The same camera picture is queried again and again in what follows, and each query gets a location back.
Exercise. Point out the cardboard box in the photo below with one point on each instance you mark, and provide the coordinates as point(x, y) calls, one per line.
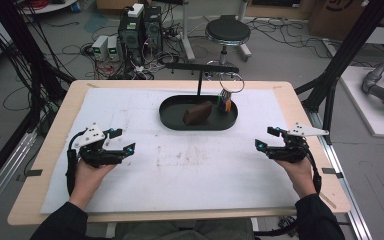
point(333, 20)

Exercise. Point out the person's left hand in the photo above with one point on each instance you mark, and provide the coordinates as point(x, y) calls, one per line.
point(88, 181)

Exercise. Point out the white desk leg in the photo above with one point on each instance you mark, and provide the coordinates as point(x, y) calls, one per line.
point(187, 33)

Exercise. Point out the black oval tray with hanger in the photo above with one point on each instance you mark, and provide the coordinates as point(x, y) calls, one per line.
point(173, 115)

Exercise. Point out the white platform board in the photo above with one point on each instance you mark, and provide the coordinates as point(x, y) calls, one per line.
point(366, 110)

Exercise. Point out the brown pouch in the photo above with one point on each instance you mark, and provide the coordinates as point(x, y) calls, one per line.
point(198, 113)

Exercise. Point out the person's right hand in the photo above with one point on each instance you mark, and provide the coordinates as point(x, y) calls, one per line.
point(298, 176)

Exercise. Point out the person's legs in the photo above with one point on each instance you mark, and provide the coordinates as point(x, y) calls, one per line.
point(186, 230)

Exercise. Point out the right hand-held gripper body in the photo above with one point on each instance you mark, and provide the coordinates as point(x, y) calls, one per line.
point(290, 151)

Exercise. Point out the black round stool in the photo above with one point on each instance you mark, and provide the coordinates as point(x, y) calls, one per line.
point(227, 31)

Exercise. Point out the white box on tower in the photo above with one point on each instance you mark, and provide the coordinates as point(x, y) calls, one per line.
point(136, 10)

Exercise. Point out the white table mat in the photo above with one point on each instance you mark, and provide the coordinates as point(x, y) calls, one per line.
point(166, 180)

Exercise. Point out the aluminium rail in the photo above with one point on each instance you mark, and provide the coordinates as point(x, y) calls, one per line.
point(6, 170)
point(346, 193)

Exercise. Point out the black computer tower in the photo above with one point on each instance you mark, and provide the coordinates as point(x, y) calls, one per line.
point(130, 36)
point(152, 30)

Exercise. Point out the grey power supply unit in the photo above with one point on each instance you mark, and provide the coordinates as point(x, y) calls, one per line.
point(113, 47)
point(99, 46)

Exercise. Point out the black tape strip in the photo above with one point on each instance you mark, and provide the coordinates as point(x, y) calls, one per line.
point(33, 173)
point(331, 172)

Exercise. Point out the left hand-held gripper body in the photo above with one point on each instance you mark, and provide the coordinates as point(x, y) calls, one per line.
point(96, 156)

